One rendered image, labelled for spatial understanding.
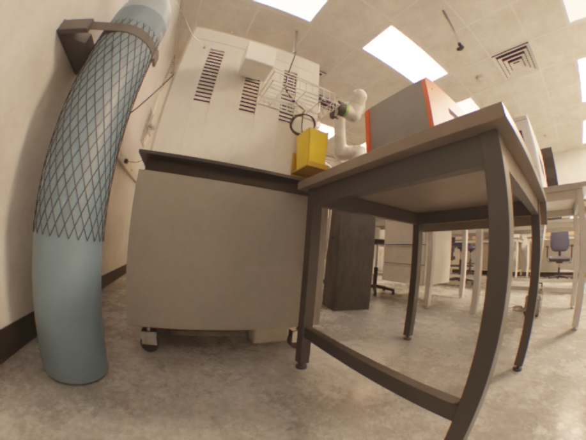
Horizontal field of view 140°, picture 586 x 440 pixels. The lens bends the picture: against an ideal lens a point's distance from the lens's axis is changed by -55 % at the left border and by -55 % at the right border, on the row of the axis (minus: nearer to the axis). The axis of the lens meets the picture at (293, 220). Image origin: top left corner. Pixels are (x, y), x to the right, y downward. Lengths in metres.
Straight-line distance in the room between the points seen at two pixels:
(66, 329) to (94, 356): 0.12
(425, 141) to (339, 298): 1.53
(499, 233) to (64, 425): 0.94
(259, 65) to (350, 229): 1.35
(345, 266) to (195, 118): 1.43
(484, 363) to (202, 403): 0.67
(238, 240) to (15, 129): 0.89
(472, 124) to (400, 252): 1.99
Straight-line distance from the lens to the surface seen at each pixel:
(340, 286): 1.85
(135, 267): 0.88
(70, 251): 0.69
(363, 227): 1.92
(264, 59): 1.01
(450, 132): 0.48
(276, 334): 1.19
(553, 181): 3.99
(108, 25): 0.96
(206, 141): 0.95
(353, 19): 2.86
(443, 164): 0.51
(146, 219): 0.87
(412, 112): 1.00
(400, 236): 2.37
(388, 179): 0.60
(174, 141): 0.94
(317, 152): 0.95
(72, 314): 0.73
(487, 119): 0.46
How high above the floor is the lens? 0.46
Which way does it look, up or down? 7 degrees up
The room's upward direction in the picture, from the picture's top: 4 degrees clockwise
